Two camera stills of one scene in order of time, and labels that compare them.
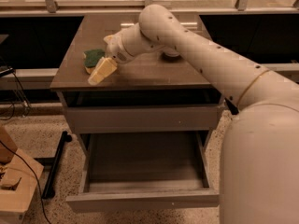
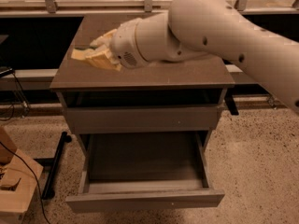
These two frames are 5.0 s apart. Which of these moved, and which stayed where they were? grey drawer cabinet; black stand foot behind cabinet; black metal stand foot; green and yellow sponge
Moved: green and yellow sponge
Stayed: black stand foot behind cabinet; grey drawer cabinet; black metal stand foot
